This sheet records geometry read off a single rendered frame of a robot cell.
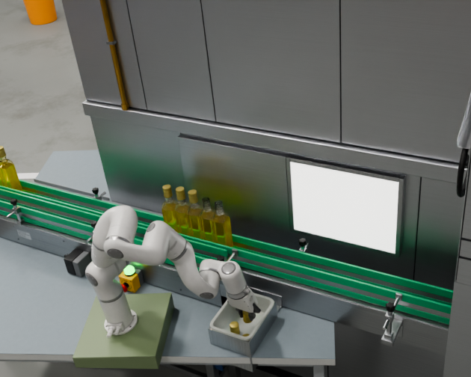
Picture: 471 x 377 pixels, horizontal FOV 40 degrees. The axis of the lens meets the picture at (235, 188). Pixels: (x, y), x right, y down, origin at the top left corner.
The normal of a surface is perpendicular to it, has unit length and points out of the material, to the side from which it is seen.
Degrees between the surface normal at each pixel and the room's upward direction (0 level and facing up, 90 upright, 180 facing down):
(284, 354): 0
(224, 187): 90
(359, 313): 90
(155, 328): 4
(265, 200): 90
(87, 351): 4
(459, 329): 90
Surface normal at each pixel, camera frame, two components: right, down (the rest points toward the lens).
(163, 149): -0.47, 0.52
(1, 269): -0.10, -0.83
